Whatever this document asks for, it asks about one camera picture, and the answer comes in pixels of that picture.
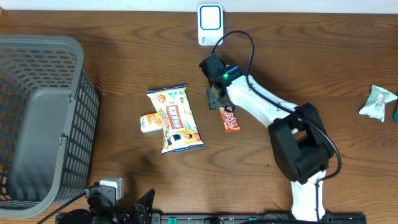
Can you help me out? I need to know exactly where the red chocolate bar wrapper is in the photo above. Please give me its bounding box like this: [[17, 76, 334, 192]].
[[219, 107, 241, 133]]

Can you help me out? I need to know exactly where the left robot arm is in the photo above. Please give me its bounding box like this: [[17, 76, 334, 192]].
[[55, 184, 155, 224]]

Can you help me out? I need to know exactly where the mint green wipes pack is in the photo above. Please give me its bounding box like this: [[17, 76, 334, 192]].
[[358, 85, 397, 122]]

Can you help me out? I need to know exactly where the grey plastic shopping basket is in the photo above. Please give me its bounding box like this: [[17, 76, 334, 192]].
[[1, 35, 100, 218]]

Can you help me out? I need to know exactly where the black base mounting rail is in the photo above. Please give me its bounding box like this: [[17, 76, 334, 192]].
[[55, 212, 368, 224]]

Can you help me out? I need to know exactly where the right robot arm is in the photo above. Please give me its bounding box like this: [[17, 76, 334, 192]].
[[200, 65, 336, 221]]

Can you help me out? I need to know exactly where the white barcode scanner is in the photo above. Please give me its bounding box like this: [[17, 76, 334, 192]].
[[197, 3, 224, 46]]

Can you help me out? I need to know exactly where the yellow white wipes packet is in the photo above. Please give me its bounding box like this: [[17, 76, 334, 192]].
[[146, 85, 204, 155]]

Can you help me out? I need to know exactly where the orange white snack packet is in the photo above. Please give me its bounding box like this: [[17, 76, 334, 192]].
[[140, 113, 163, 133]]

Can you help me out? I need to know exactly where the blue Listerine mouthwash bottle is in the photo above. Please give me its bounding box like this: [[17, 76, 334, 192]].
[[393, 107, 398, 123]]

